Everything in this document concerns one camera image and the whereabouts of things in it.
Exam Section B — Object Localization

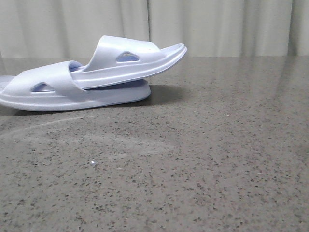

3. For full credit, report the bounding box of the light blue slipper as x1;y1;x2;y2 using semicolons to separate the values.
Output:
0;60;151;111
70;35;187;89

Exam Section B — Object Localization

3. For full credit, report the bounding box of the beige pleated curtain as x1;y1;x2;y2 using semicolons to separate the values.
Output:
0;0;309;58

